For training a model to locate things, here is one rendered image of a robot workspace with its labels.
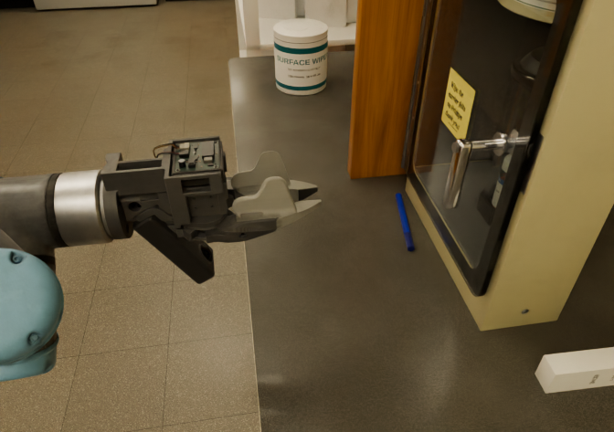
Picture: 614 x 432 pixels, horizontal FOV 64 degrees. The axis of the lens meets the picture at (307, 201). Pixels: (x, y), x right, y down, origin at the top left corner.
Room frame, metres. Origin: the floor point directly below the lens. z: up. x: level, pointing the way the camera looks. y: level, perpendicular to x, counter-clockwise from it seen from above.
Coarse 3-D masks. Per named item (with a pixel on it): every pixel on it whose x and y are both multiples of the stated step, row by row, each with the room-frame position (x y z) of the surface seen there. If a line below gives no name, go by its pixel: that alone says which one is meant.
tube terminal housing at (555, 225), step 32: (608, 0) 0.41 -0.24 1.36; (576, 32) 0.42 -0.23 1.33; (608, 32) 0.41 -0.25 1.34; (576, 64) 0.41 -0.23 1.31; (608, 64) 0.42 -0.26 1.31; (576, 96) 0.41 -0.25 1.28; (608, 96) 0.42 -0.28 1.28; (544, 128) 0.42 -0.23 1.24; (576, 128) 0.41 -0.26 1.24; (608, 128) 0.42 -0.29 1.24; (544, 160) 0.41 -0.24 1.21; (576, 160) 0.42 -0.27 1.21; (608, 160) 0.42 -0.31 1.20; (544, 192) 0.41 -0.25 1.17; (576, 192) 0.42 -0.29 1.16; (608, 192) 0.43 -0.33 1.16; (512, 224) 0.42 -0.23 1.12; (544, 224) 0.42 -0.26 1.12; (576, 224) 0.42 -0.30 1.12; (448, 256) 0.53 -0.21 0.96; (512, 256) 0.41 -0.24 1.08; (544, 256) 0.42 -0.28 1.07; (576, 256) 0.43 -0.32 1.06; (512, 288) 0.41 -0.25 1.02; (544, 288) 0.42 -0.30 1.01; (480, 320) 0.42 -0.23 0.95; (512, 320) 0.42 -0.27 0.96; (544, 320) 0.42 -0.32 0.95
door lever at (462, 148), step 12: (456, 144) 0.45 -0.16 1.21; (468, 144) 0.45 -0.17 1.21; (480, 144) 0.45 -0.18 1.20; (492, 144) 0.45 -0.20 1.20; (504, 144) 0.45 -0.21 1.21; (456, 156) 0.45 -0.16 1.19; (468, 156) 0.45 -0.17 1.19; (456, 168) 0.45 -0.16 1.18; (456, 180) 0.45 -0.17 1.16; (456, 192) 0.45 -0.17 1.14; (444, 204) 0.45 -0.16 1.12; (456, 204) 0.45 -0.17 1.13
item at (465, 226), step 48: (480, 0) 0.57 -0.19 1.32; (528, 0) 0.48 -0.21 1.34; (576, 0) 0.42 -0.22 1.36; (432, 48) 0.68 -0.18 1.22; (480, 48) 0.55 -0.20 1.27; (528, 48) 0.46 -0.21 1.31; (432, 96) 0.65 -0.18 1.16; (480, 96) 0.52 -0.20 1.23; (528, 96) 0.44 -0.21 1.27; (432, 144) 0.62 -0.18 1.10; (528, 144) 0.42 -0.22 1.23; (432, 192) 0.59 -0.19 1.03; (480, 192) 0.47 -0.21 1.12; (480, 240) 0.45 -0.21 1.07; (480, 288) 0.42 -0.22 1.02
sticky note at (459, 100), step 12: (456, 72) 0.59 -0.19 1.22; (456, 84) 0.59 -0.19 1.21; (468, 84) 0.56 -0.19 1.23; (456, 96) 0.58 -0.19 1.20; (468, 96) 0.55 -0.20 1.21; (444, 108) 0.61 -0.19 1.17; (456, 108) 0.57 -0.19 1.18; (468, 108) 0.54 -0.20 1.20; (444, 120) 0.60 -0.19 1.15; (456, 120) 0.57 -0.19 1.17; (468, 120) 0.54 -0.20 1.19; (456, 132) 0.56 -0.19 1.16
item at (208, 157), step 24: (168, 144) 0.42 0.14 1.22; (192, 144) 0.43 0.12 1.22; (216, 144) 0.43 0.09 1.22; (120, 168) 0.40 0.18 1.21; (144, 168) 0.39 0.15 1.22; (168, 168) 0.39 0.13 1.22; (192, 168) 0.39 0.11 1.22; (216, 168) 0.39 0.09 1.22; (120, 192) 0.38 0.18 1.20; (144, 192) 0.38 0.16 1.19; (168, 192) 0.37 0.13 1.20; (192, 192) 0.37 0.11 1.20; (216, 192) 0.38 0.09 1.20; (120, 216) 0.37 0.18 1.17; (144, 216) 0.38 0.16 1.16; (168, 216) 0.39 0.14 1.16; (192, 216) 0.38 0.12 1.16; (216, 216) 0.38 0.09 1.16; (192, 240) 0.37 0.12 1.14
